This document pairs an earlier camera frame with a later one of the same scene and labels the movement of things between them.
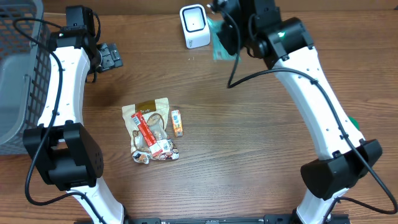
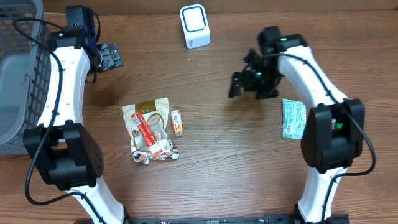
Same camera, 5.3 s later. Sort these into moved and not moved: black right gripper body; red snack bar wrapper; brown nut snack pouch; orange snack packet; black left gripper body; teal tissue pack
Moved: black right gripper body; teal tissue pack
Not moved: red snack bar wrapper; orange snack packet; brown nut snack pouch; black left gripper body
